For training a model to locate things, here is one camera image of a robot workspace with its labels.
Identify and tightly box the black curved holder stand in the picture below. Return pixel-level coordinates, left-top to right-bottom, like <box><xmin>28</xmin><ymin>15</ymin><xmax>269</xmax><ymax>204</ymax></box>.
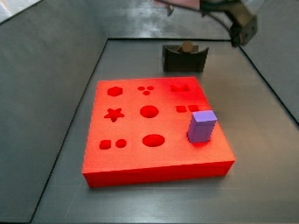
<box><xmin>162</xmin><ymin>45</ymin><xmax>209</xmax><ymax>72</ymax></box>

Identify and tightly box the purple rectangular block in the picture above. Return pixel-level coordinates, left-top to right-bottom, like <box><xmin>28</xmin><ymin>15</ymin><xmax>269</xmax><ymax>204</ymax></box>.
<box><xmin>186</xmin><ymin>110</ymin><xmax>217</xmax><ymax>143</ymax></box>

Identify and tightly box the brown hexagon prism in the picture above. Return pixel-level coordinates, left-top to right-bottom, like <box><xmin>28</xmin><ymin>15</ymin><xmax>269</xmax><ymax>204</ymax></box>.
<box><xmin>177</xmin><ymin>40</ymin><xmax>193</xmax><ymax>53</ymax></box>

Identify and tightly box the red shape sorting block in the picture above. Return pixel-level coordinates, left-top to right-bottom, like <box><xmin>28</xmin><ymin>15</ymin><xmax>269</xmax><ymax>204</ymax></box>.
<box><xmin>81</xmin><ymin>77</ymin><xmax>235</xmax><ymax>187</ymax></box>

